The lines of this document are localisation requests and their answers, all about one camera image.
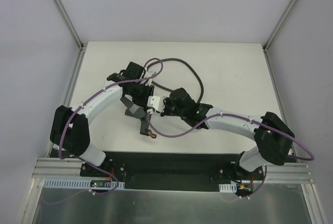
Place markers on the white cable duct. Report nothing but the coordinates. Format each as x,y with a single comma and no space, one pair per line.
228,188
84,184

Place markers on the aluminium frame post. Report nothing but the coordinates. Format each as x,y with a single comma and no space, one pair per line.
280,23
68,23

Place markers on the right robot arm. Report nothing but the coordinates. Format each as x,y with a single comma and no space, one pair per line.
270,134

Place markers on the dark grey faucet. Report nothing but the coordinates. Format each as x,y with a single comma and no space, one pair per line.
137,112

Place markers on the right aluminium frame post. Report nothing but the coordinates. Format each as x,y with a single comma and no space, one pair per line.
280,23

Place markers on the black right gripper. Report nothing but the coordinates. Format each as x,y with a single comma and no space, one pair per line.
166,107

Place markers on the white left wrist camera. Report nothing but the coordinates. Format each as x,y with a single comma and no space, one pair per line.
149,75

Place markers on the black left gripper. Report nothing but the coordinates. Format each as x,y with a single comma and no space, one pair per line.
140,101

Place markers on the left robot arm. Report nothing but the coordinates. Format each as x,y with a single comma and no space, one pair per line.
70,130

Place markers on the left white cable duct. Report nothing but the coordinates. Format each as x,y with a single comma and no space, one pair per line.
84,184

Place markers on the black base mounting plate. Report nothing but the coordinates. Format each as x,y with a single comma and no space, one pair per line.
173,171

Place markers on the left aluminium frame post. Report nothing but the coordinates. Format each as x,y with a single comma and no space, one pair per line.
68,23

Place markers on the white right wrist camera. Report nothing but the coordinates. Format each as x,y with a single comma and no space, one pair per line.
157,103

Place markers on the aluminium front rail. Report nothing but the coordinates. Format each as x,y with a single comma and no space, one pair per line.
290,173

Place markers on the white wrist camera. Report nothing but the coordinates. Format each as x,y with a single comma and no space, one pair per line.
157,103
149,75

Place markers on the right white cable duct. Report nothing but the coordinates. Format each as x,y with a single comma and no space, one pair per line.
228,188

